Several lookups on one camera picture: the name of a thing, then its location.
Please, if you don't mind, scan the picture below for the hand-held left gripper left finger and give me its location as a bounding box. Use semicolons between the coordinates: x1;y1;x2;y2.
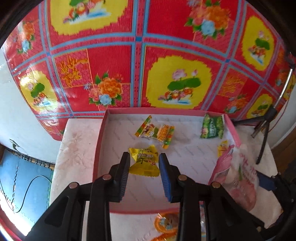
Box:
25;152;131;241

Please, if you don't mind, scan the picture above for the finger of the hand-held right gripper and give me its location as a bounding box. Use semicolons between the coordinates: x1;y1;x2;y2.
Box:
258;173;292;209

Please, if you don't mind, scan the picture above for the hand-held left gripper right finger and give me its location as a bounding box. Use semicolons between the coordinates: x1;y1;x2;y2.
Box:
158;153;265;241

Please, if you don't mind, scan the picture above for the pink snack packet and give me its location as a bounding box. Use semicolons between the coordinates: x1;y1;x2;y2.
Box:
208;144;258;211

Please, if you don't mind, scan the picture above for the pink cardboard box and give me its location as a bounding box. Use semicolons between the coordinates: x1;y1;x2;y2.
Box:
92;107;257;215

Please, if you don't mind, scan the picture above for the orange jelly cup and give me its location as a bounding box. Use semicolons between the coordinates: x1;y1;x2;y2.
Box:
154;212;179;233

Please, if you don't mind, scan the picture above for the small yellow snack packet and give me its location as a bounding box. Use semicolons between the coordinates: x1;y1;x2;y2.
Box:
217;140;235;158

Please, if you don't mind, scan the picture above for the rainbow striped snack packet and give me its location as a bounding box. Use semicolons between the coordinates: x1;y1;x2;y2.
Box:
135;115;160;139

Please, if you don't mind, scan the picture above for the green snack packet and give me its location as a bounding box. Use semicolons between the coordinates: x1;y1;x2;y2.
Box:
200;113;226;140

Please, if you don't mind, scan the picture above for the white floral tablecloth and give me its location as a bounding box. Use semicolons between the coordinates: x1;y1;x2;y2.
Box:
50;118;285;241

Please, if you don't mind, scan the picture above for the black tripod stand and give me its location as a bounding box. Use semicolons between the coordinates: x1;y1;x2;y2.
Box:
232;70;296;165

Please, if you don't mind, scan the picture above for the blue foam floor mat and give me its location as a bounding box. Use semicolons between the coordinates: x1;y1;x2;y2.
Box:
0;148;56;230

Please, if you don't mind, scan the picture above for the black cable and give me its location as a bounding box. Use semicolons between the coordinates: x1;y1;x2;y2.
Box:
0;175;52;214

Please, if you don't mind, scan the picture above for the red floral wall cloth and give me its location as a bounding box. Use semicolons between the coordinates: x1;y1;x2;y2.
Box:
2;0;296;142

